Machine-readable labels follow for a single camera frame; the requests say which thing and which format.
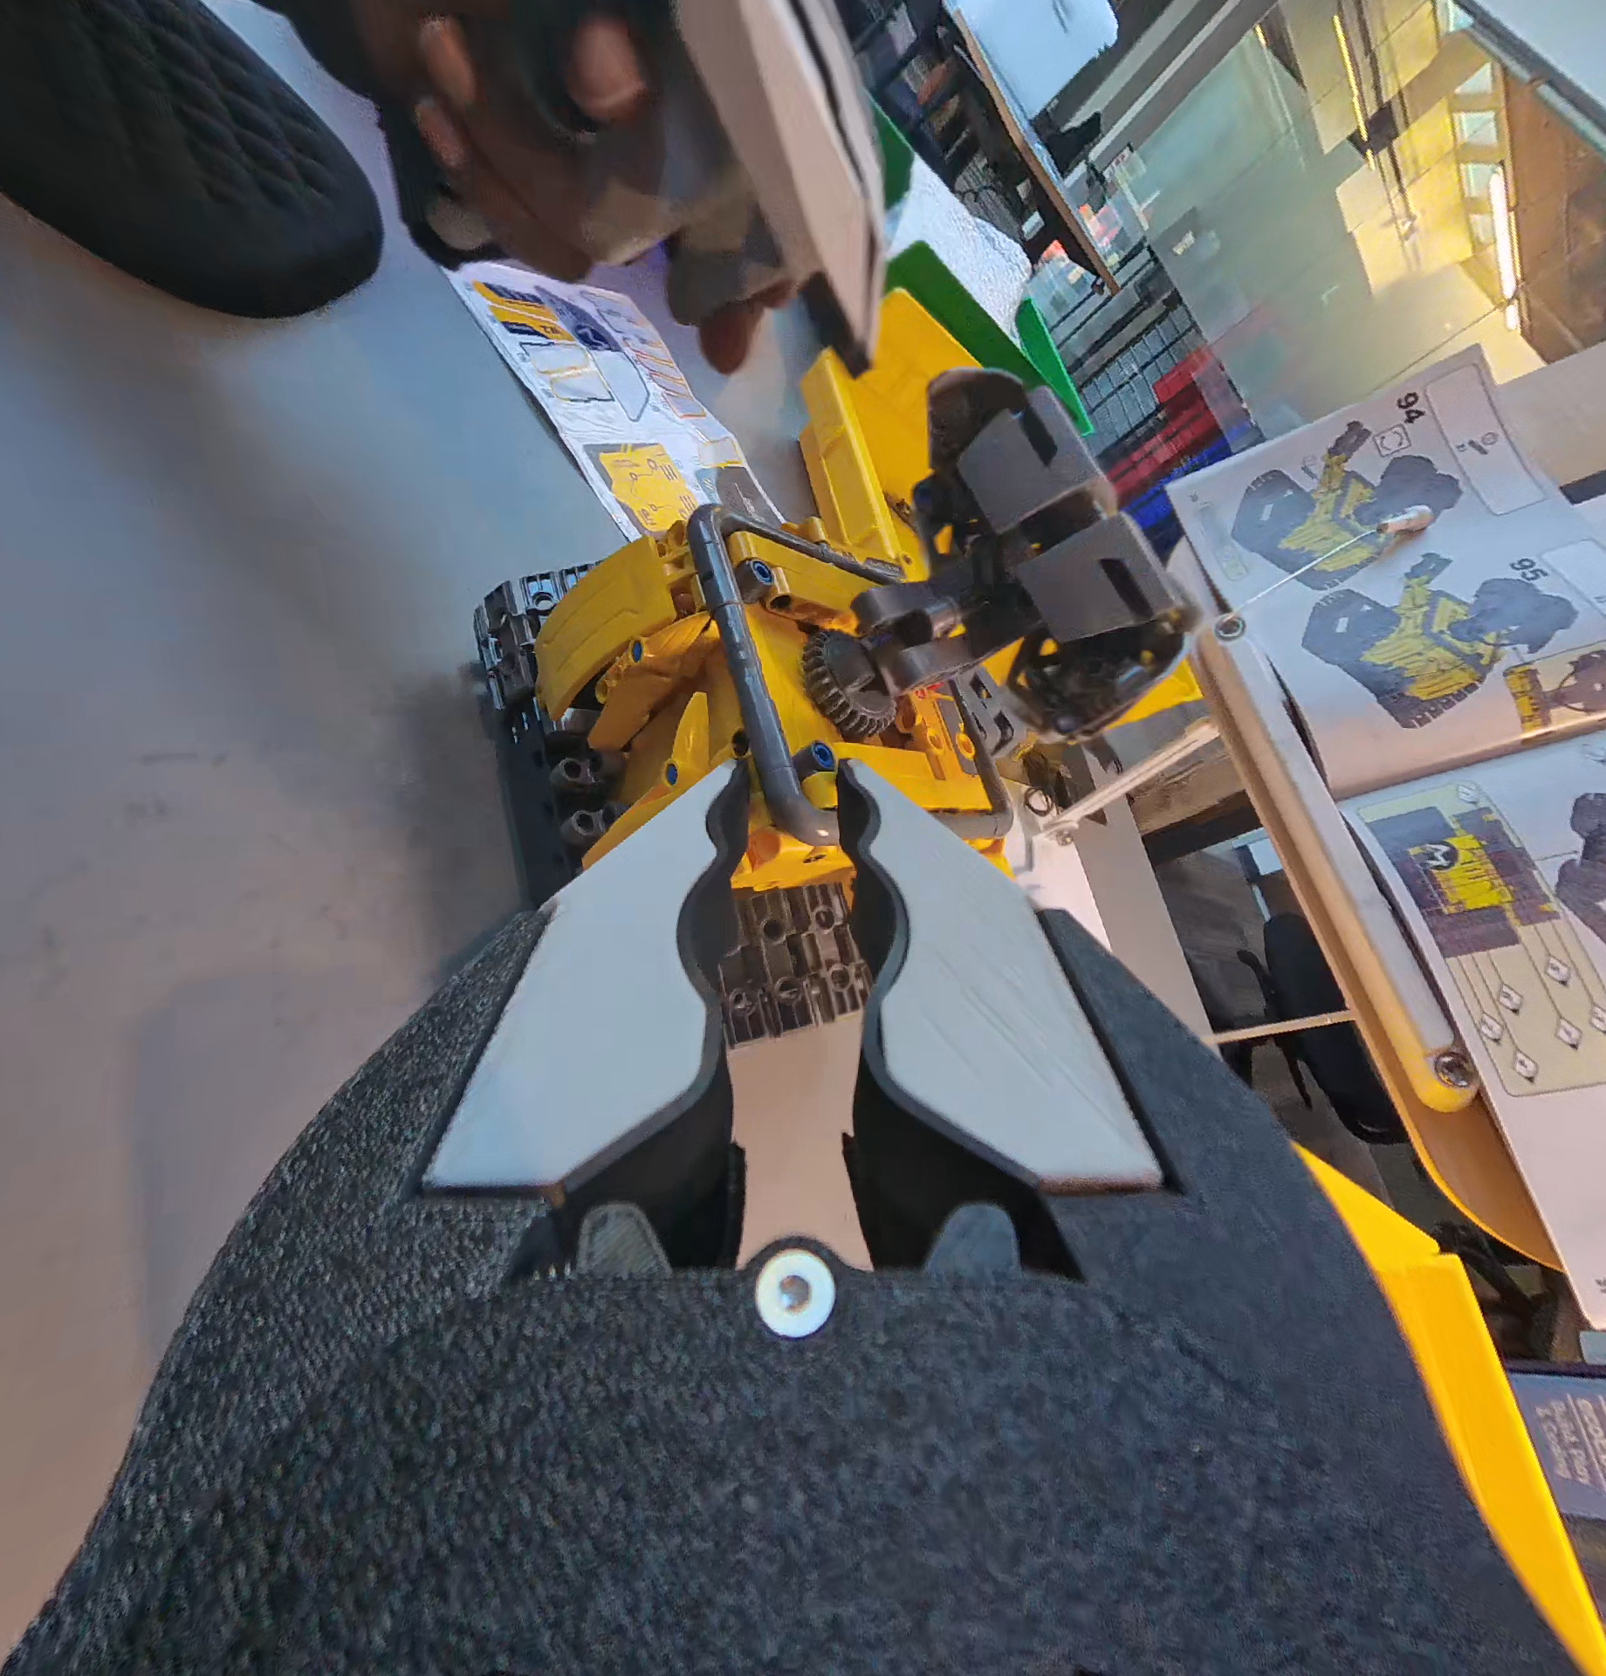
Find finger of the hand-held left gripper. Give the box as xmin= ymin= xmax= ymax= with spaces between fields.
xmin=678 ymin=0 xmax=884 ymax=377
xmin=801 ymin=0 xmax=891 ymax=291

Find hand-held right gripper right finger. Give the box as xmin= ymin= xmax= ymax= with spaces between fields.
xmin=835 ymin=759 xmax=1168 ymax=1268

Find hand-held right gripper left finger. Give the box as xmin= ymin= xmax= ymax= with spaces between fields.
xmin=423 ymin=763 xmax=754 ymax=1268

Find white sticker sheet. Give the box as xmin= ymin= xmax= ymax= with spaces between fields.
xmin=447 ymin=257 xmax=790 ymax=543

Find yellow tracked brick robot model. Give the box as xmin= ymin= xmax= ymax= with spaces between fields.
xmin=468 ymin=502 xmax=1211 ymax=1050

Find grey robot model head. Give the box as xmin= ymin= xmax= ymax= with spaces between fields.
xmin=852 ymin=365 xmax=1205 ymax=741

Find robot model instruction booklet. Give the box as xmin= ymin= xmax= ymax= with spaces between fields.
xmin=1168 ymin=344 xmax=1606 ymax=1328

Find wooden background desk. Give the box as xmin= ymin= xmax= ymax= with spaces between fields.
xmin=948 ymin=0 xmax=1122 ymax=295

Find clear bubble wrap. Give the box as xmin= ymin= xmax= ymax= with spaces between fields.
xmin=887 ymin=169 xmax=1034 ymax=304

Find green storage bin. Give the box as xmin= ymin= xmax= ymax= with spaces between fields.
xmin=876 ymin=103 xmax=1099 ymax=436

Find yellow plastic storage bin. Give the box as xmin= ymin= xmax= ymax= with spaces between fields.
xmin=1293 ymin=1139 xmax=1606 ymax=1676
xmin=795 ymin=287 xmax=1209 ymax=733

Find stacked red blue bins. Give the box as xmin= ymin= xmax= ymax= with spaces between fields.
xmin=1097 ymin=342 xmax=1263 ymax=528

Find blue printed cardboard box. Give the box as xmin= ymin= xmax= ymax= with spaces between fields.
xmin=1502 ymin=1360 xmax=1606 ymax=1663

